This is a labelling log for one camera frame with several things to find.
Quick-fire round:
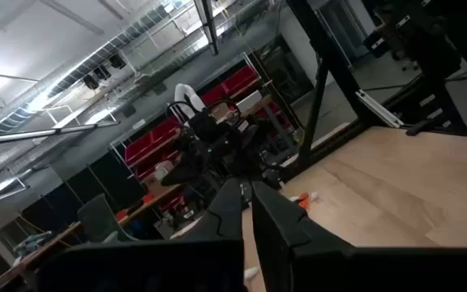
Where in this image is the shelf with red bins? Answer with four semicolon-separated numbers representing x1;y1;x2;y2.
109;52;295;183

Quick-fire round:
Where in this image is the white box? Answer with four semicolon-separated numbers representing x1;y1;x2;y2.
235;89;263;114

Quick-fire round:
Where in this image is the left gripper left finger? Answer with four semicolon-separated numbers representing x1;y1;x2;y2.
38;177;246;292

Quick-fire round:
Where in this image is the white bent tube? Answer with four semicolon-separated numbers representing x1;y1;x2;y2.
174;83;206;118

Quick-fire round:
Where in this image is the black hanging ceiling lamp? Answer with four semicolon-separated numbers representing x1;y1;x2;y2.
109;54;127;70
82;74;101;91
93;64;113;81

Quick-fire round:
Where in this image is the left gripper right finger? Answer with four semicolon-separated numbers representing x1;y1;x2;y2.
251;181;467;292

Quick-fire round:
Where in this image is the wooden workbench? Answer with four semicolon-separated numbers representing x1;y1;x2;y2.
0;182;186;292

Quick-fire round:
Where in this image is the grey chair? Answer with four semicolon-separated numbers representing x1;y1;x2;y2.
77;192;137;244

